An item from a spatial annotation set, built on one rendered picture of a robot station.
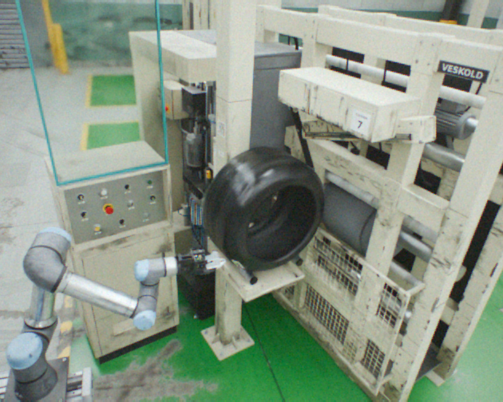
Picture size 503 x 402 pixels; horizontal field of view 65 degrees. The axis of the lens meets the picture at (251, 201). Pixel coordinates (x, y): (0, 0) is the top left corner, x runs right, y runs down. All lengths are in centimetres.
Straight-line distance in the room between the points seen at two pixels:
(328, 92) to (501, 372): 225
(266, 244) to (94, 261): 91
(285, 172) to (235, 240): 36
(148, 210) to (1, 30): 876
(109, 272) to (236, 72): 127
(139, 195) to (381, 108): 131
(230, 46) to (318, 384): 200
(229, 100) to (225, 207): 50
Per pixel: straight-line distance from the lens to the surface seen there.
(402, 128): 166
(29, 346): 176
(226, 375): 270
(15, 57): 1077
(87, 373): 196
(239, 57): 184
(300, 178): 176
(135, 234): 228
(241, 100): 190
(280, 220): 219
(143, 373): 275
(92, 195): 214
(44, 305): 174
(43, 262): 147
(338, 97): 167
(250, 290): 196
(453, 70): 173
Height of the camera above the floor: 218
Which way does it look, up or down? 30 degrees down
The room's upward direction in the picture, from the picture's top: 3 degrees clockwise
